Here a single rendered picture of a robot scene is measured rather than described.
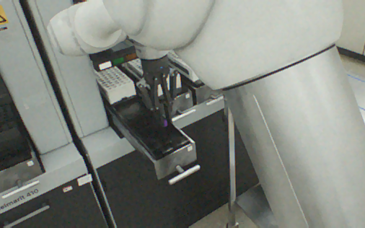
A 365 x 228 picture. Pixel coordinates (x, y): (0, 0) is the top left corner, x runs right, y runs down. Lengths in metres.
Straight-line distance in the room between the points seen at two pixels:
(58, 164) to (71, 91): 0.23
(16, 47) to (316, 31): 0.87
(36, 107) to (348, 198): 0.95
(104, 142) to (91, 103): 0.14
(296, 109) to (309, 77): 0.02
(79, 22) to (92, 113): 0.48
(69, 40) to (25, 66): 0.30
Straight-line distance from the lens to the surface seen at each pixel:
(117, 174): 1.21
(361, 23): 3.16
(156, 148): 0.95
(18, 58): 1.02
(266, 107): 0.25
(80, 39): 0.75
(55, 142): 1.16
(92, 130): 1.18
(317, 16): 0.24
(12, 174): 1.09
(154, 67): 0.89
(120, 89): 1.16
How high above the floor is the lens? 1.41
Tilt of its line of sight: 35 degrees down
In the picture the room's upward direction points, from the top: 7 degrees counter-clockwise
